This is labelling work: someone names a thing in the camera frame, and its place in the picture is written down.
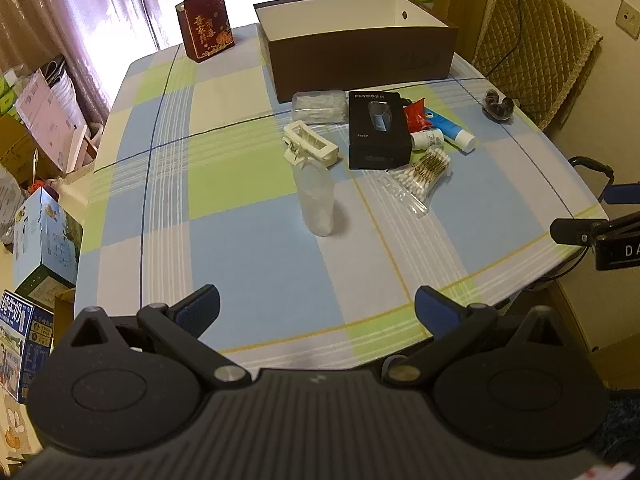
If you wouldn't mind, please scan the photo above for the wooden cotton swab pack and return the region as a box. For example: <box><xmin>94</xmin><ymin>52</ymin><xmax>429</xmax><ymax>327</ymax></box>
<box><xmin>410</xmin><ymin>149</ymin><xmax>451</xmax><ymax>186</ymax></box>

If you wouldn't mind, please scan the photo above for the blue tube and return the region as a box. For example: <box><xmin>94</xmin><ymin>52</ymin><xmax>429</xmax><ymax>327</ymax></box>
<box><xmin>425</xmin><ymin>112</ymin><xmax>476</xmax><ymax>152</ymax></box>

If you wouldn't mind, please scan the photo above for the red snack packet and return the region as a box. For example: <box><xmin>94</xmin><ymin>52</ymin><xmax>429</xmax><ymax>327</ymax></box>
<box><xmin>402</xmin><ymin>99</ymin><xmax>435</xmax><ymax>133</ymax></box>

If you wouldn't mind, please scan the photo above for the pink cardboard box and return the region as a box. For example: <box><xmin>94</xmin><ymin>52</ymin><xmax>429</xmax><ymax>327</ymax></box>
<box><xmin>15</xmin><ymin>70</ymin><xmax>90</xmax><ymax>172</ymax></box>

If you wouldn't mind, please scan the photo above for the brown storage box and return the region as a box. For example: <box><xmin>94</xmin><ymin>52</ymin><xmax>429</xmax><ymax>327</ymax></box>
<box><xmin>253</xmin><ymin>0</ymin><xmax>460</xmax><ymax>105</ymax></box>

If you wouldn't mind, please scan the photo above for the cream hair clip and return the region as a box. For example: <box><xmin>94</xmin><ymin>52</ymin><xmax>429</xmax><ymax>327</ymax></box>
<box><xmin>282</xmin><ymin>121</ymin><xmax>341</xmax><ymax>166</ymax></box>

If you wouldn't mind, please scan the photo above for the blue cardboard box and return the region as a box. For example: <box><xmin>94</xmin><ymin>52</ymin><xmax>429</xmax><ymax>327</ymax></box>
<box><xmin>12</xmin><ymin>187</ymin><xmax>83</xmax><ymax>306</ymax></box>

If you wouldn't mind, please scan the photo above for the red gift bag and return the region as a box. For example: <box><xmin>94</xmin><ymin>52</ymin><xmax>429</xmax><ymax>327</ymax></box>
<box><xmin>176</xmin><ymin>0</ymin><xmax>236</xmax><ymax>63</ymax></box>

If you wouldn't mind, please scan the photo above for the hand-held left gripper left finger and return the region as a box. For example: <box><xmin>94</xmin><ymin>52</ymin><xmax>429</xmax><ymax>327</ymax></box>
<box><xmin>70</xmin><ymin>284</ymin><xmax>252</xmax><ymax>388</ymax></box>

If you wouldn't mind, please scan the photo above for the white cotton swab pack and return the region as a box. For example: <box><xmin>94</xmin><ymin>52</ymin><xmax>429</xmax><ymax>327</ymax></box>
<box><xmin>382</xmin><ymin>167</ymin><xmax>436</xmax><ymax>217</ymax></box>

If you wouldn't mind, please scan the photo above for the black shaver box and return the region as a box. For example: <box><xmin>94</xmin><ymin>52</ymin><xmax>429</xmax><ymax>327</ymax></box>
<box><xmin>347</xmin><ymin>91</ymin><xmax>413</xmax><ymax>171</ymax></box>

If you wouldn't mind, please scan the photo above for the quilted chair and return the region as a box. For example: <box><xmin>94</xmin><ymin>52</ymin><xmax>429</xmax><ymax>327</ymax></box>
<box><xmin>472</xmin><ymin>0</ymin><xmax>603</xmax><ymax>133</ymax></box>

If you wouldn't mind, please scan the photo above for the black cable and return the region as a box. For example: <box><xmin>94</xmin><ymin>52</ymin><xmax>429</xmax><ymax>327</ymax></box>
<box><xmin>487</xmin><ymin>0</ymin><xmax>524</xmax><ymax>73</ymax></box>

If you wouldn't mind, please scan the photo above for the clear floss pick bag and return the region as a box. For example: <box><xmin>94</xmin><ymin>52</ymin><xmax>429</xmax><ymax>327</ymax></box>
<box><xmin>291</xmin><ymin>90</ymin><xmax>349</xmax><ymax>126</ymax></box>

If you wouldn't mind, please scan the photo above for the small white bottle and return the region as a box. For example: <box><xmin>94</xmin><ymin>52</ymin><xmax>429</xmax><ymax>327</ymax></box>
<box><xmin>410</xmin><ymin>129</ymin><xmax>445</xmax><ymax>151</ymax></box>

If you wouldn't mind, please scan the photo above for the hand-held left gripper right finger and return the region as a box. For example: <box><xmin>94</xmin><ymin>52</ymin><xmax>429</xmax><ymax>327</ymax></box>
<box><xmin>382</xmin><ymin>285</ymin><xmax>571</xmax><ymax>386</ymax></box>

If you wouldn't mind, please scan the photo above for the blue white printed carton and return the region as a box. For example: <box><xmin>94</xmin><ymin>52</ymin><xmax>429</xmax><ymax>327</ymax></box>
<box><xmin>0</xmin><ymin>290</ymin><xmax>55</xmax><ymax>403</ymax></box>

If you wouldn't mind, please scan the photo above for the black metal frame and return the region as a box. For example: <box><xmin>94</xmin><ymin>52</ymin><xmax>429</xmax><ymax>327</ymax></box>
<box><xmin>569</xmin><ymin>156</ymin><xmax>616</xmax><ymax>204</ymax></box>

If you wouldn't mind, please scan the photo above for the dark hair claw clip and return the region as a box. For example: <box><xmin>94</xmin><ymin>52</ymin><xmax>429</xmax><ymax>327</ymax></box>
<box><xmin>481</xmin><ymin>89</ymin><xmax>516</xmax><ymax>123</ymax></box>

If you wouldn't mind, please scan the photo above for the translucent plastic bottle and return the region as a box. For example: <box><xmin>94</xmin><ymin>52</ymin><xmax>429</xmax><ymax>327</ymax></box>
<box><xmin>295</xmin><ymin>152</ymin><xmax>336</xmax><ymax>236</ymax></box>

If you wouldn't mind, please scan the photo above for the white wall outlet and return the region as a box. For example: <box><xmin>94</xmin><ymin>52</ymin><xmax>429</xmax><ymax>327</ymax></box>
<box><xmin>616</xmin><ymin>0</ymin><xmax>640</xmax><ymax>40</ymax></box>

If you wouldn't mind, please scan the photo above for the sheer curtain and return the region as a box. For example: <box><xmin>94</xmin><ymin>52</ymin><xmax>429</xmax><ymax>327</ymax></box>
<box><xmin>0</xmin><ymin>0</ymin><xmax>341</xmax><ymax>126</ymax></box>

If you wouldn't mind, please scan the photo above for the brown cardboard box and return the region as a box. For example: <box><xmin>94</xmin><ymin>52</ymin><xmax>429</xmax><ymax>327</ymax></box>
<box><xmin>0</xmin><ymin>115</ymin><xmax>63</xmax><ymax>183</ymax></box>

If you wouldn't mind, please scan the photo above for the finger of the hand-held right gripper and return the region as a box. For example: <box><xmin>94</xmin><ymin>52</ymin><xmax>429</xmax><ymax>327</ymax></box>
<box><xmin>549</xmin><ymin>212</ymin><xmax>640</xmax><ymax>248</ymax></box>
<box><xmin>601</xmin><ymin>182</ymin><xmax>640</xmax><ymax>206</ymax></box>

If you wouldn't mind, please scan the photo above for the checked tablecloth covered desktop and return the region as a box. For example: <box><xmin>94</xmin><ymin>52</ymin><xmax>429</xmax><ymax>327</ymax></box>
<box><xmin>75</xmin><ymin>22</ymin><xmax>611</xmax><ymax>368</ymax></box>

